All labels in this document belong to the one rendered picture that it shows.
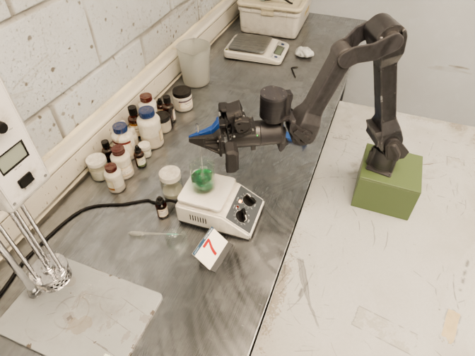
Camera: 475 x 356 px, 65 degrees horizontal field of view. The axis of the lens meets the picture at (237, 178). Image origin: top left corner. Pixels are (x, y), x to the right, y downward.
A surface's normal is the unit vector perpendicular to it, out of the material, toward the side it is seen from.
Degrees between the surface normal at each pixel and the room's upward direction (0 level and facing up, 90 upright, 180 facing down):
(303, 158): 0
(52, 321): 0
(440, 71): 90
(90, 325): 0
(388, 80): 90
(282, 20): 93
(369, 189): 90
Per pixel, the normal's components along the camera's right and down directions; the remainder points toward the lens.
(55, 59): 0.93, 0.25
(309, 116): 0.30, 0.24
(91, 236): 0.00, -0.71
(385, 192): -0.36, 0.65
